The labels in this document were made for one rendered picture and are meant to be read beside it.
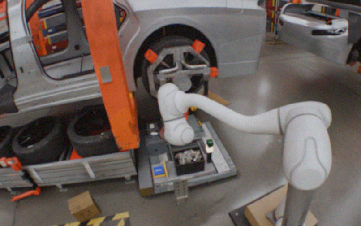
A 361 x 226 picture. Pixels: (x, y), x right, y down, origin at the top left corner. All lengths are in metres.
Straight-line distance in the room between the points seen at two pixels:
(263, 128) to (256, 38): 1.41
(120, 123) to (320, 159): 1.17
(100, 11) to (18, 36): 1.07
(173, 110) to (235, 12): 1.25
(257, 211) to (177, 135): 0.74
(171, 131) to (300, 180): 0.57
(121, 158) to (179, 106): 0.98
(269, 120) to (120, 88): 0.87
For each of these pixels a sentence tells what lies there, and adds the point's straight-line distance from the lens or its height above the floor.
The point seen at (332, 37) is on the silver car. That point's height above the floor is 1.14.
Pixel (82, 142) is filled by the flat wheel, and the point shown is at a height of 0.50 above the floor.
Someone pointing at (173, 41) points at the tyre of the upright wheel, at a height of 1.16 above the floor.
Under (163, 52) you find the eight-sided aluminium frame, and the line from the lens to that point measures 1.56.
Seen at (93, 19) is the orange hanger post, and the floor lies 1.47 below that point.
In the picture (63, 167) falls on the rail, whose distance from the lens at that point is 1.87.
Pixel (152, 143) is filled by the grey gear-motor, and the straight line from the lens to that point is 1.67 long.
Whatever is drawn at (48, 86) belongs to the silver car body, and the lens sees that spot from 1.97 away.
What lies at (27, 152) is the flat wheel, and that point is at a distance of 2.08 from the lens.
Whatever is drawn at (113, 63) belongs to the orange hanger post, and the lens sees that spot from 1.14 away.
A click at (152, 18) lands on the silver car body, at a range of 1.62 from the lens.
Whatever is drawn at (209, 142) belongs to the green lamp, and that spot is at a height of 0.66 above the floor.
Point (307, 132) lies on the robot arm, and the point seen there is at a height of 1.21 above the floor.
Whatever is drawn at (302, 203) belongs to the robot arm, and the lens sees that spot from 0.70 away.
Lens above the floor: 1.50
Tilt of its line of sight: 33 degrees down
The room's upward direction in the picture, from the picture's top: 4 degrees counter-clockwise
